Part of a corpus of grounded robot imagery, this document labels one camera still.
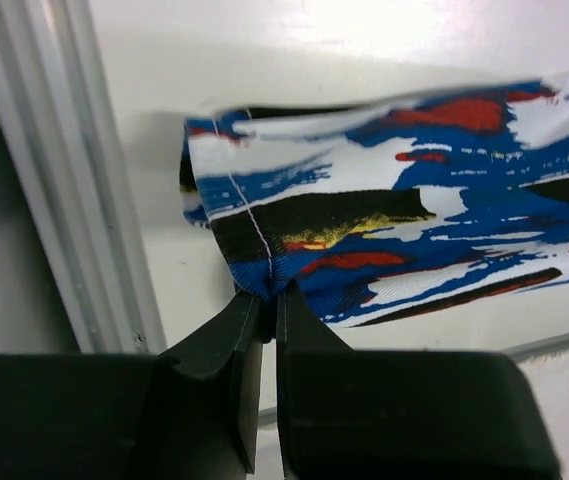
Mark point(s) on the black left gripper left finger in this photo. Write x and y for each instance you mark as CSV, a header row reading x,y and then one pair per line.
x,y
190,412

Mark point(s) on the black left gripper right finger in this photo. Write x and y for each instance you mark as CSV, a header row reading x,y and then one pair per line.
x,y
401,414

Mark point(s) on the blue white red patterned trousers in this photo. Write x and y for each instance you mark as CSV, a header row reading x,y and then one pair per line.
x,y
389,210

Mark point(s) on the aluminium table edge rail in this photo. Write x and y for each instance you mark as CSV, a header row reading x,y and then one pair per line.
x,y
57,119

